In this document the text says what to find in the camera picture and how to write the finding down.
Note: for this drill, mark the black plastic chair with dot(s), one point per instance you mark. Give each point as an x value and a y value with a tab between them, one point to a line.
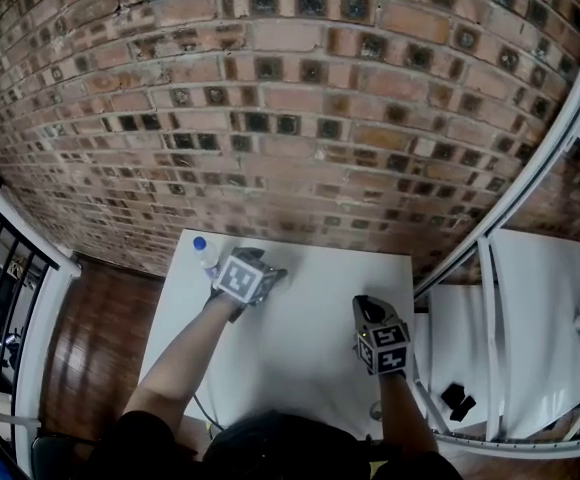
55	455

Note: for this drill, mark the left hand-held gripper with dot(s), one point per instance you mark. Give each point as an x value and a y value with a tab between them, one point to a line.
242	278

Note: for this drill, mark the white metal shelf rack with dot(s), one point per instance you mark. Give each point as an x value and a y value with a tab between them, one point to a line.
535	318

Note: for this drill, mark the black metal railing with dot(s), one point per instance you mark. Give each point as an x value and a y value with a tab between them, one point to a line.
20	237

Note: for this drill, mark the blue cap water bottle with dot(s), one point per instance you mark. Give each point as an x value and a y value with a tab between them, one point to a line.
204	253

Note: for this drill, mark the white table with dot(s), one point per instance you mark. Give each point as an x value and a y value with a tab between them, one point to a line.
310	338

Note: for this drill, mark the person's left forearm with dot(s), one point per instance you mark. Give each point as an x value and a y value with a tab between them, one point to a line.
180	363

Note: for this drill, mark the person's black shirt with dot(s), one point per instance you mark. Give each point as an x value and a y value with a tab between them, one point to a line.
280	448

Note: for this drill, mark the person's right forearm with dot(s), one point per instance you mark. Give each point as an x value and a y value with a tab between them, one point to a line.
405	413

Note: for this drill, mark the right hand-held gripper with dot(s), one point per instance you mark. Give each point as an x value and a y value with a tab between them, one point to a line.
385	348

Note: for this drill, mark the white metal frame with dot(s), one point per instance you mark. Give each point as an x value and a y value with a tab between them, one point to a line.
45	318

